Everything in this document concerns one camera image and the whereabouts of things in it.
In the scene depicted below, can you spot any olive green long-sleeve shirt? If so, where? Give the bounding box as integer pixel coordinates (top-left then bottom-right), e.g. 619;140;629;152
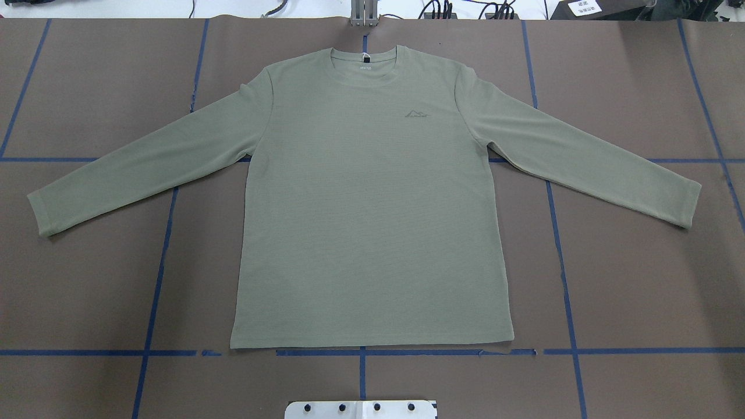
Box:
27;45;701;349

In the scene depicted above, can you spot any dark box with label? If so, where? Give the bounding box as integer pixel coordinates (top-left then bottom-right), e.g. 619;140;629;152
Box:
549;1;647;21

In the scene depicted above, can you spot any grey aluminium frame post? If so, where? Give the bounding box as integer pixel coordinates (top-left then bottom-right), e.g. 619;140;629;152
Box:
350;0;379;27

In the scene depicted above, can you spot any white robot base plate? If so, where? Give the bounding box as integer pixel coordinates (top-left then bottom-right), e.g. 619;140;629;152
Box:
284;400;438;418

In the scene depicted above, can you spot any black cable bundle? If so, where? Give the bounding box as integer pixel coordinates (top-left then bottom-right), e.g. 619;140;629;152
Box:
419;0;519;20

